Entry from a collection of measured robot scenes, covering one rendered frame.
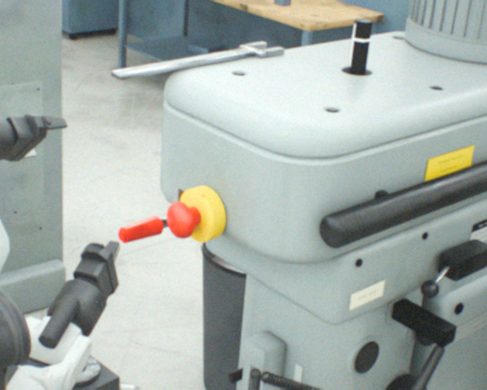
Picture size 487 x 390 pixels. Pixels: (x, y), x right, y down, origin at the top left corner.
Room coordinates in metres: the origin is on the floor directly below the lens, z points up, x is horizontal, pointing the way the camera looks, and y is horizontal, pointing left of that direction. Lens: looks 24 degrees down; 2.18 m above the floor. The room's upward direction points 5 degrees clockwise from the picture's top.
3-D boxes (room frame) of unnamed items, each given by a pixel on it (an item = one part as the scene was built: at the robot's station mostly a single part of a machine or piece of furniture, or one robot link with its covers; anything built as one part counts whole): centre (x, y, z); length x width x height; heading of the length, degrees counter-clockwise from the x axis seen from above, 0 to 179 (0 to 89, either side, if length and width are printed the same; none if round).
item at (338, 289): (1.06, -0.15, 1.68); 0.34 x 0.24 x 0.10; 134
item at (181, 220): (0.86, 0.06, 1.76); 0.04 x 0.03 x 0.04; 44
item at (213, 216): (0.87, 0.04, 1.76); 0.06 x 0.02 x 0.06; 44
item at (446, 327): (0.95, -0.24, 1.60); 0.08 x 0.02 x 0.04; 44
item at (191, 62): (1.01, 0.06, 1.89); 0.24 x 0.04 x 0.01; 136
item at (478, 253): (0.98, -0.26, 1.66); 0.12 x 0.04 x 0.04; 134
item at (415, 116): (1.04, -0.13, 1.81); 0.47 x 0.26 x 0.16; 134
